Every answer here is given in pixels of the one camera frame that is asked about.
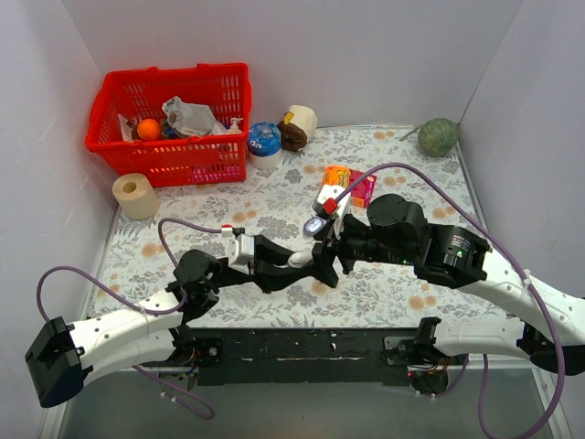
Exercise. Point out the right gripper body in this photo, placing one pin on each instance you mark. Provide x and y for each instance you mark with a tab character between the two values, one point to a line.
329	255

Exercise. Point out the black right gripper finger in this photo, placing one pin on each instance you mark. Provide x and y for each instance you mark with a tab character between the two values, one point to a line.
324	251
326	274

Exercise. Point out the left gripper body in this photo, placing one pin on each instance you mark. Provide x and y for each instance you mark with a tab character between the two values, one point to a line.
258	263

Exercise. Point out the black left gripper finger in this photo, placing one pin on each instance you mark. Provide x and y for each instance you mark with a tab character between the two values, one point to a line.
274	279
270	254

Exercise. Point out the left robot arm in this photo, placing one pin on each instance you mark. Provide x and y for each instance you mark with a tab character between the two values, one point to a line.
64	357

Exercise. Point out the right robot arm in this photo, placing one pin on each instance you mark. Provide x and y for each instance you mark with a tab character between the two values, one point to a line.
542	321

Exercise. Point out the purple earbud charging case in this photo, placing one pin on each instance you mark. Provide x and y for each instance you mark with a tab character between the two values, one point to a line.
313	225

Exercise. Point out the orange pink sponge box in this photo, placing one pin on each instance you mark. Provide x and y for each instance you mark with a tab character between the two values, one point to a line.
362	194

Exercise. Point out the floral table mat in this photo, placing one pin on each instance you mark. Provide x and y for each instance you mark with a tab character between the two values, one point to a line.
276	203

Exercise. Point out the blue white cup container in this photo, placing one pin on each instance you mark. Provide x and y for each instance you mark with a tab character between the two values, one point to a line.
264	145

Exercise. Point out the beige paper roll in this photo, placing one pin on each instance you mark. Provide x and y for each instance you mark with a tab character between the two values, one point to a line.
136	196

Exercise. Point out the white pump bottle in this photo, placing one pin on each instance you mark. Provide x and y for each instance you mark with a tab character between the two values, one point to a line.
234	126

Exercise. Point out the green melon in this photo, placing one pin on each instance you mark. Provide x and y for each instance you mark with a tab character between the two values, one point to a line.
436	138

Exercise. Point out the brown white plush toy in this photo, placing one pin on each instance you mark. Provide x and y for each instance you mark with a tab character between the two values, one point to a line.
297	127

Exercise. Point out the grey crumpled bag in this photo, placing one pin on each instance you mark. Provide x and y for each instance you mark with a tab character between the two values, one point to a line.
188	119

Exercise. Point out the orange fruit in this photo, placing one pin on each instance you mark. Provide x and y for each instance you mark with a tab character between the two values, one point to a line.
149	130

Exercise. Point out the red plastic shopping basket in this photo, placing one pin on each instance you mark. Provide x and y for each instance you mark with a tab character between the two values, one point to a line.
133	132

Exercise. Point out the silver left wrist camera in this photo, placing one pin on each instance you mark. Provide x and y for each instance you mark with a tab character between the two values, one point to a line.
241	253

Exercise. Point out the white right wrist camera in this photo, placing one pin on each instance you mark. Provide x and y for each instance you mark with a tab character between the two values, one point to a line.
332	203

